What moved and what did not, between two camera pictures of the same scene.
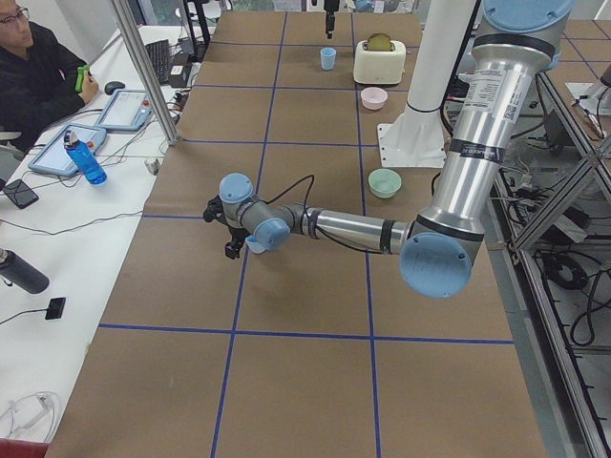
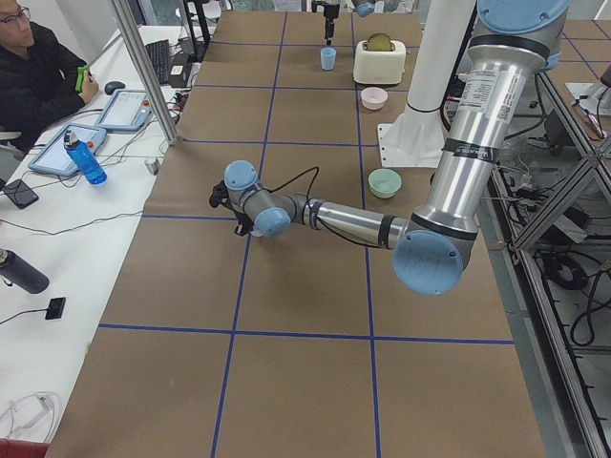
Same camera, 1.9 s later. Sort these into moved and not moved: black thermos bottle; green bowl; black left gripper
Moved: black left gripper
Not moved: green bowl; black thermos bottle
